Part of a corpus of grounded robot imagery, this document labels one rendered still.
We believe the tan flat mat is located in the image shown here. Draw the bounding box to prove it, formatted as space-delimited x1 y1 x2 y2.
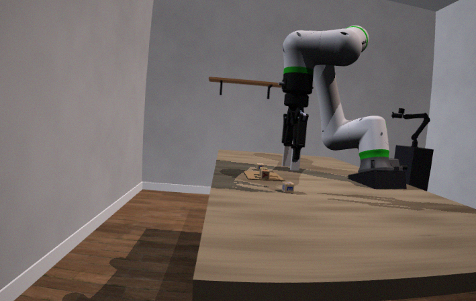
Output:
244 171 285 181

